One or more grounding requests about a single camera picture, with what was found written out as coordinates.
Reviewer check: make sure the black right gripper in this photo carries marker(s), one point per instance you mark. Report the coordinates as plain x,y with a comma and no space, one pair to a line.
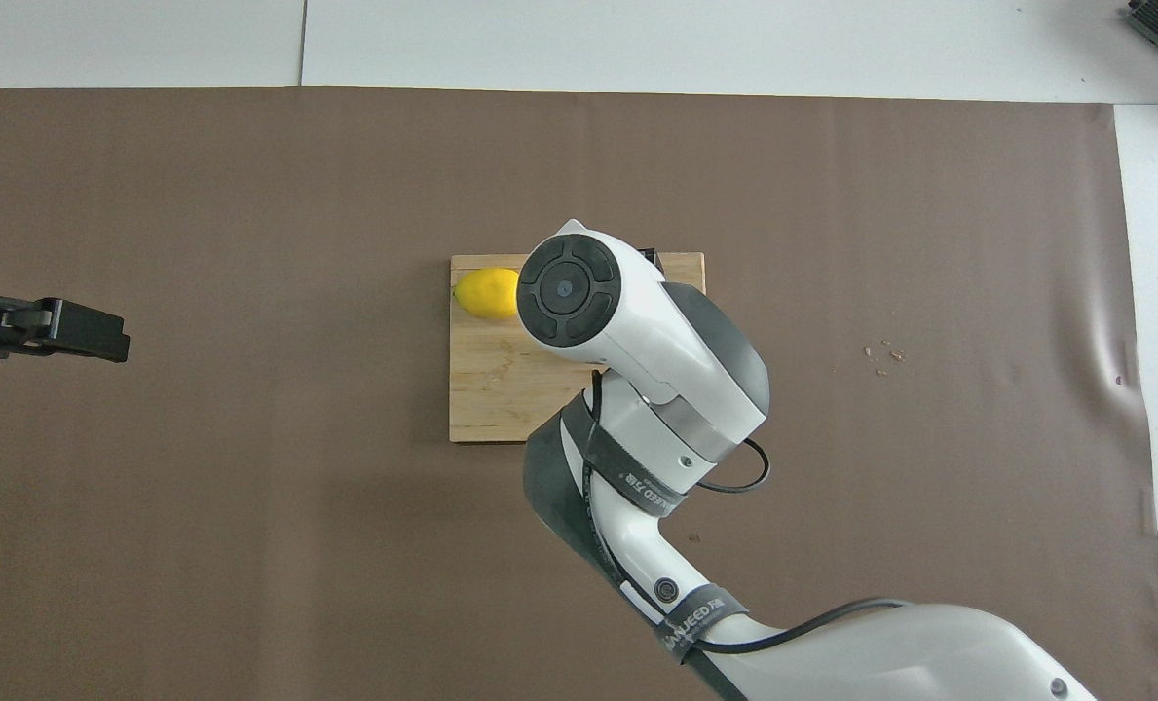
651,257

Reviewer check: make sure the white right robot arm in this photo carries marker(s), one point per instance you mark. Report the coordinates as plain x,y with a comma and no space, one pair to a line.
656,321

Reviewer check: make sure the yellow lemon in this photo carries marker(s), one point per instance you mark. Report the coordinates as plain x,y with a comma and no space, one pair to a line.
481,294

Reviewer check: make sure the wooden cutting board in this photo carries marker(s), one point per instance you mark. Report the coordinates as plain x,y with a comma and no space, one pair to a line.
486,389

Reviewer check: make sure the brown paper mat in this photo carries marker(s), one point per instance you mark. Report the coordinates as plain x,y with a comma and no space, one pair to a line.
247,487

